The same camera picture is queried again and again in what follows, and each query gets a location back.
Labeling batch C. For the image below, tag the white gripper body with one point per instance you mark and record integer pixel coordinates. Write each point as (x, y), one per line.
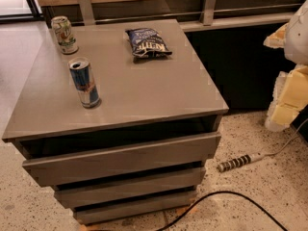
(298, 38)

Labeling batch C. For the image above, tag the left metal bracket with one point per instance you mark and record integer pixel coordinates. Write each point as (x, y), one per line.
(86, 12)

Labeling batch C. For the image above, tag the right metal bracket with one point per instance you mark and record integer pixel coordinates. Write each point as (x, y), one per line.
(207, 15)

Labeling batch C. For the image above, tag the metal bracket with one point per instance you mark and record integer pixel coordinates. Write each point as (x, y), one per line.
(86, 12)
(207, 15)

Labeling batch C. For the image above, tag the white power strip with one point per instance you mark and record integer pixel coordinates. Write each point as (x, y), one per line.
(255, 157)

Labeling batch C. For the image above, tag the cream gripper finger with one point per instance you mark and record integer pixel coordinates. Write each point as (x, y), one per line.
(276, 39)
(290, 97)

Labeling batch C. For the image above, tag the middle grey drawer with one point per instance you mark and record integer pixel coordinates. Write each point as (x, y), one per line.
(133, 187)

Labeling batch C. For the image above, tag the grey drawer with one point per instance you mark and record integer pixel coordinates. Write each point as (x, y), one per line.
(84, 166)
(133, 187)
(134, 208)

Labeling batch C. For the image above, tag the wooden counter with shelf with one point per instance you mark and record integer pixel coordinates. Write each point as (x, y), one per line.
(227, 13)

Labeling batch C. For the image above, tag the bottom grey drawer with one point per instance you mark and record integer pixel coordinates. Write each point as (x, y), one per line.
(134, 208)

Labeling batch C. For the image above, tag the top grey drawer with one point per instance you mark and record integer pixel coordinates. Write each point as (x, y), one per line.
(84, 166)

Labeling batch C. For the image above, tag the blue chip bag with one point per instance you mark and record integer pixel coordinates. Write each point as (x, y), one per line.
(146, 43)

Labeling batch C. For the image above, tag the grey drawer cabinet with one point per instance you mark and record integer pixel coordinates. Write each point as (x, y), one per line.
(141, 102)

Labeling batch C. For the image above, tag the green white soda can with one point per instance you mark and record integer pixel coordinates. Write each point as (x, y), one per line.
(64, 35)

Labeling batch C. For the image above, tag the blue redbull can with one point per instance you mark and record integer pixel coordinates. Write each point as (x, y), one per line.
(82, 77)

